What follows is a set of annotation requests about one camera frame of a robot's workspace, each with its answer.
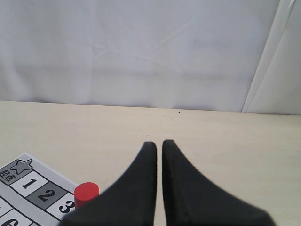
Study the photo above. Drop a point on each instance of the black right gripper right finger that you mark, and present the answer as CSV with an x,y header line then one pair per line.
x,y
191,199

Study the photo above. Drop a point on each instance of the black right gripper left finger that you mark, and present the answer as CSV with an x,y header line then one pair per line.
x,y
129,201

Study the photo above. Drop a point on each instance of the red cylinder game piece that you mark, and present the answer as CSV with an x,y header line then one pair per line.
x,y
84,193

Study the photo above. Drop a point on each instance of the printed paper game board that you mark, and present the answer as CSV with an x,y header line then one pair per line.
x,y
33,194

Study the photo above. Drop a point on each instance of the white backdrop cloth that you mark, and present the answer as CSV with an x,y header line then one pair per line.
x,y
220,55

